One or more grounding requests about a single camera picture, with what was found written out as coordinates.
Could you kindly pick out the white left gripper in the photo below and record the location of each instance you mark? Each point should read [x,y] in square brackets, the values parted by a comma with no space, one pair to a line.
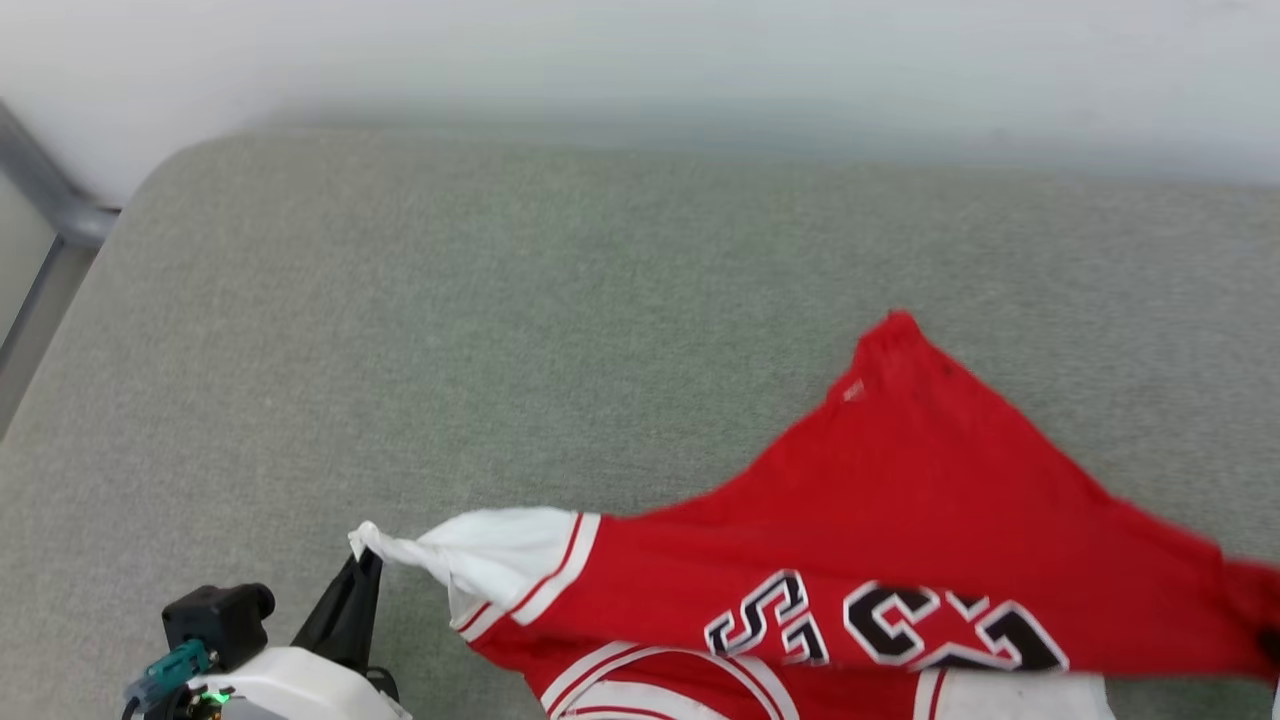
[300,690]

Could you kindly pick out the red basketball jersey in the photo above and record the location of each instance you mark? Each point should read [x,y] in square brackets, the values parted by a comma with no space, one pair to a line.
[900,520]

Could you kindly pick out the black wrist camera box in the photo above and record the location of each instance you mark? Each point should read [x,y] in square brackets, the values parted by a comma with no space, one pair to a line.
[215,620]

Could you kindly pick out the grey metal partition frame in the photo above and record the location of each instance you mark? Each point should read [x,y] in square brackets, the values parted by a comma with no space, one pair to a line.
[50,190]

